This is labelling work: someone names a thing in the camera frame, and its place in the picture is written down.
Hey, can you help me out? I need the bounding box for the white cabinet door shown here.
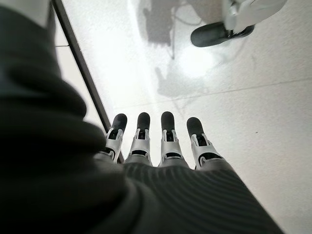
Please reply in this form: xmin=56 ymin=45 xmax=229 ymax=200
xmin=47 ymin=0 xmax=109 ymax=134

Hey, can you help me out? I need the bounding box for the dark cabinet base strip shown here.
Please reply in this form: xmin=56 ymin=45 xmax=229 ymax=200
xmin=52 ymin=0 xmax=125 ymax=164

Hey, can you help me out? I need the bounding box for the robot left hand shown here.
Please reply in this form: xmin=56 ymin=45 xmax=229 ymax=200
xmin=0 ymin=6 xmax=285 ymax=234

